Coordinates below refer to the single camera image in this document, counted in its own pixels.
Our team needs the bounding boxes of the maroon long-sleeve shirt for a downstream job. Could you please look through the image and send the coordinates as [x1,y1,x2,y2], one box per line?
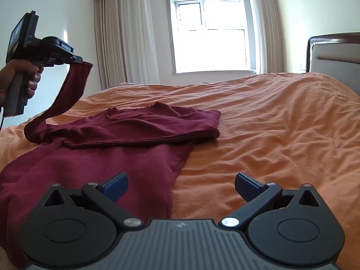
[0,60,221,259]

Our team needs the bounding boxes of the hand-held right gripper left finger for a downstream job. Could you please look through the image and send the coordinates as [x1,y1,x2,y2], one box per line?
[43,172,144,230]

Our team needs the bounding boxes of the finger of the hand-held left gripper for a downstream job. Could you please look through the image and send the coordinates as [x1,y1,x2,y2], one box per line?
[61,56,84,65]

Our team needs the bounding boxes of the orange bedspread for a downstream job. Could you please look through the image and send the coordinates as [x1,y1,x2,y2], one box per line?
[0,72,360,270]

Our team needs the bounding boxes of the wide beige curtain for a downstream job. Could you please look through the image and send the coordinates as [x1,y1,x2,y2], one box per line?
[94,0,161,90]

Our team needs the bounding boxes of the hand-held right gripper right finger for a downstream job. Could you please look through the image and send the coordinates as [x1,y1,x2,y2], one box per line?
[220,172,322,230]

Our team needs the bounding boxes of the person's left hand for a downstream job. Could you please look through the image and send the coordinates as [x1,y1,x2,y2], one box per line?
[0,60,45,105]

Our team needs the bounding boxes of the dark wooden padded headboard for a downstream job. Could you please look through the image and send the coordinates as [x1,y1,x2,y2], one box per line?
[306,32,360,97]

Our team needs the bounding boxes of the narrow beige curtain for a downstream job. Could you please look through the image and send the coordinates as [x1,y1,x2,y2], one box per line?
[245,0,285,74]

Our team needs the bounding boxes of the white framed window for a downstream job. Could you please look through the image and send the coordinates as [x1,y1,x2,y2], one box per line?
[165,0,258,75]

